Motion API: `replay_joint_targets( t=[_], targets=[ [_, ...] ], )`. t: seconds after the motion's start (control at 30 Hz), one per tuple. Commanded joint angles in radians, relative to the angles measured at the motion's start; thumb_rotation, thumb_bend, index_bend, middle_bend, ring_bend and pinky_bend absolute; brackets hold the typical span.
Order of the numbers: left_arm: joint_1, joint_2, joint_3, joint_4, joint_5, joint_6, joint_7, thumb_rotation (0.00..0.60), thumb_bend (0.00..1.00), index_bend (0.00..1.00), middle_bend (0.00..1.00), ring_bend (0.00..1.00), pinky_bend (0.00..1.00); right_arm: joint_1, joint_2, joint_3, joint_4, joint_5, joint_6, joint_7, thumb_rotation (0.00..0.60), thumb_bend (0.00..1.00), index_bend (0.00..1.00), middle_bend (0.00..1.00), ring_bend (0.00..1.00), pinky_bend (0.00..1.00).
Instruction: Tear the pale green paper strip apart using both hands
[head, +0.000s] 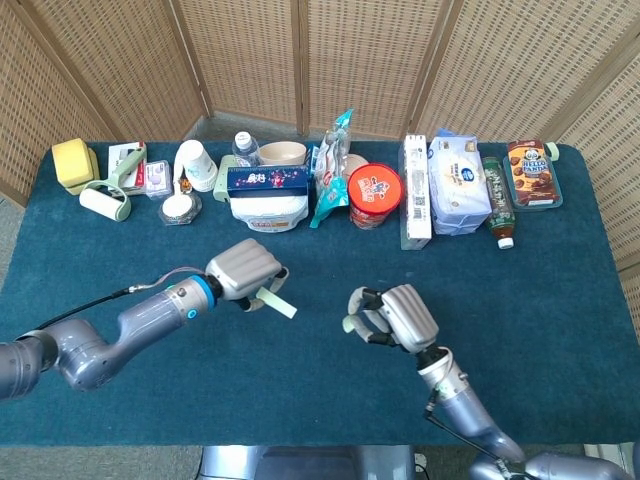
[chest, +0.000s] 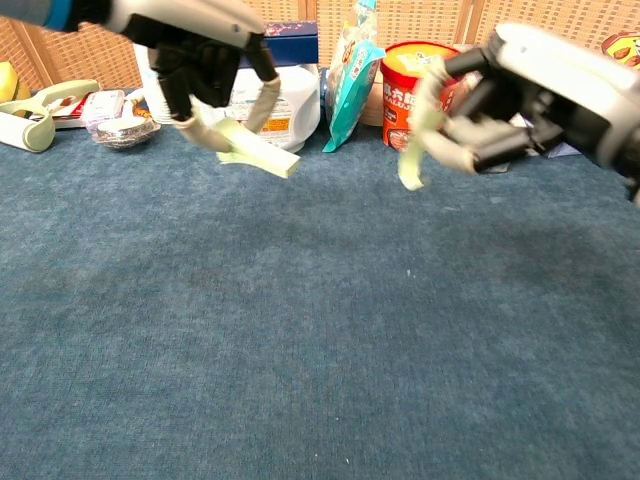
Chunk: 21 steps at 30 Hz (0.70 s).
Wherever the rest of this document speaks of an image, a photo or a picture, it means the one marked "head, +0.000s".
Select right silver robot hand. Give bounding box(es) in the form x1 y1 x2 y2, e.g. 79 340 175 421
342 283 441 354

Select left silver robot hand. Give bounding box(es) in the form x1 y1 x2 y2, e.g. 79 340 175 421
204 237 291 314

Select small pale green stick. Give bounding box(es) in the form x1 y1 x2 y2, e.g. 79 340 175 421
256 286 299 320

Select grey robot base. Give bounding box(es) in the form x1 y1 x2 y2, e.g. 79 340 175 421
199 445 417 480

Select white plastic tub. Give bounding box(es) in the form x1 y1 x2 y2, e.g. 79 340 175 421
230 193 311 234

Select blue table cloth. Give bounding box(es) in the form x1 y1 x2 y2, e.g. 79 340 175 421
0 141 640 448

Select navy blue long box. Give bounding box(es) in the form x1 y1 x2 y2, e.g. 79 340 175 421
226 165 311 198

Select light green stapler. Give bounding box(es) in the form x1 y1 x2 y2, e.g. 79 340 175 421
212 154 239 204

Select clear container with white lid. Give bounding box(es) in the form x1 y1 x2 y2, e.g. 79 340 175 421
158 191 204 227

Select teal snack bag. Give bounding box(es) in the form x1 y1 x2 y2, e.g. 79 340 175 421
309 108 355 230

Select white paper cup stack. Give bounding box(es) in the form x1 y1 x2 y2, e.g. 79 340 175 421
173 139 219 194

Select clear water bottle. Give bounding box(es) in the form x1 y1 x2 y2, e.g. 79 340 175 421
231 131 262 169

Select white long carton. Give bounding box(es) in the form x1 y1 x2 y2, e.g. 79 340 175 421
399 132 433 252

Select beige bowl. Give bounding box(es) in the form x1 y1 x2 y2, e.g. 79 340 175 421
257 141 308 168

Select small clear purple box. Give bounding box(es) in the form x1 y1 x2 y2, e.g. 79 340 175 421
144 159 174 201

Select white tissue pack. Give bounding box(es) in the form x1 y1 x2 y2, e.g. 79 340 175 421
428 128 493 237

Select green tea bottle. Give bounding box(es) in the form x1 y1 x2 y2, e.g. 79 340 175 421
481 156 517 250

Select green white lint roller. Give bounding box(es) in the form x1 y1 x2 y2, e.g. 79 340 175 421
79 143 149 224

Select white red flat box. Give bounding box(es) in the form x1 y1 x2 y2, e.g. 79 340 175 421
108 141 149 197

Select Hello Panda biscuit box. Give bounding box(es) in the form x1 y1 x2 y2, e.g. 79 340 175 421
506 139 557 207

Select yellow sponge block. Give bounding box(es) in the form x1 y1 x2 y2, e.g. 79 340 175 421
51 138 101 196

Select woven rattan folding screen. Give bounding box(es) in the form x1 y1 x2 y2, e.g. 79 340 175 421
0 0 640 351

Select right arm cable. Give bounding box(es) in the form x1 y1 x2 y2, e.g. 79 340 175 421
423 368 507 467

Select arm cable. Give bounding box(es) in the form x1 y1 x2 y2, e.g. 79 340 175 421
423 368 507 467
33 266 209 332

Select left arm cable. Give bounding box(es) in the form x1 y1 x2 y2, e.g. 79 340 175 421
33 266 209 332

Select teal tray with green handle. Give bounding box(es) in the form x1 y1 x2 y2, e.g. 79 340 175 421
501 141 565 212

